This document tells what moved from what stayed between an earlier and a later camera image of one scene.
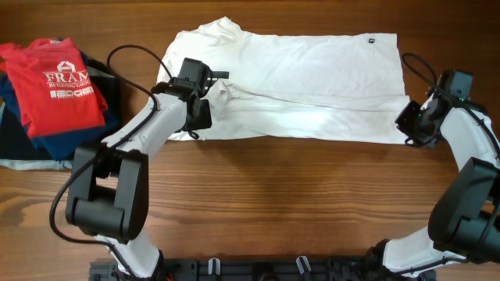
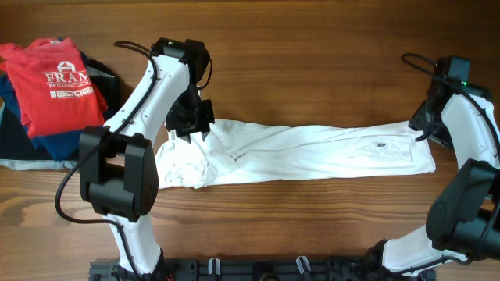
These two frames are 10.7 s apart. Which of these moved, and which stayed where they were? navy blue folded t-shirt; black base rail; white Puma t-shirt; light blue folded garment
Moved: white Puma t-shirt
Stayed: navy blue folded t-shirt; black base rail; light blue folded garment
